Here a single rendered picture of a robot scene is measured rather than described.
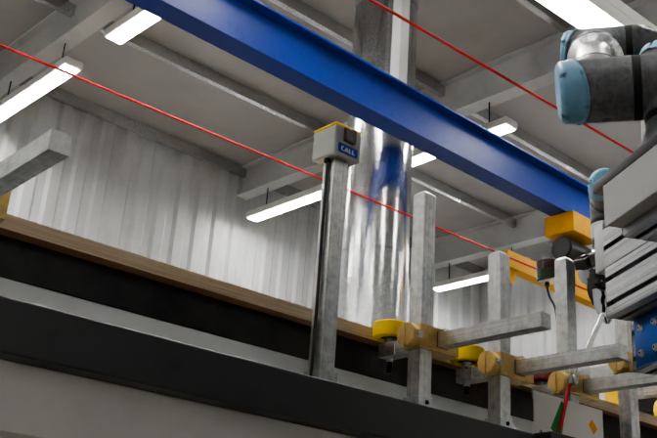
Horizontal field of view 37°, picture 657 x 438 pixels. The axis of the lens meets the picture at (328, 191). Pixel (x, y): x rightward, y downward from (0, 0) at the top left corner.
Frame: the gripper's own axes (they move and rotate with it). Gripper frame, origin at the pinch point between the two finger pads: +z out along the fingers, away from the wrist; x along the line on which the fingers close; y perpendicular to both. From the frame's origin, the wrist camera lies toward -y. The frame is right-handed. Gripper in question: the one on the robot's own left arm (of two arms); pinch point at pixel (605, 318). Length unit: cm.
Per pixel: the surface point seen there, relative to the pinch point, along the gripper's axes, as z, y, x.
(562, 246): -192, 376, 282
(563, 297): -4.7, -6.5, 7.1
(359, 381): 22, -53, 28
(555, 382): 16.5, -9.3, 8.0
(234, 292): 12, -90, 25
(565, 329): 3.4, -6.5, 6.8
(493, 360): 16.7, -34.3, 5.8
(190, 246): -285, 337, 737
